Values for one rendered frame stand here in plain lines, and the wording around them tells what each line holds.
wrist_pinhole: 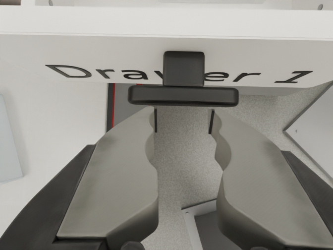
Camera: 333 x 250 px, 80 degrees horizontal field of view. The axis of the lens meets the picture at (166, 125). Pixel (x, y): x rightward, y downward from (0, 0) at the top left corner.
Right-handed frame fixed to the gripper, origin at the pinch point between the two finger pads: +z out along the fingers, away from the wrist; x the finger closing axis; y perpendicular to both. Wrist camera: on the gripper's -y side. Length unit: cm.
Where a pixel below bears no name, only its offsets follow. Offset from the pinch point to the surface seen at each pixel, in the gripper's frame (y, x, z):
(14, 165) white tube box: 13.7, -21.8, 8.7
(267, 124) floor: 48, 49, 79
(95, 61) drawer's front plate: -1.4, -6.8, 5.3
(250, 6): -5.1, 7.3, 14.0
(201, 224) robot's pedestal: 80, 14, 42
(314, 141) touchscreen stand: 53, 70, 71
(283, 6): -5.2, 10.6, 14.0
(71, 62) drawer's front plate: -1.1, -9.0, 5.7
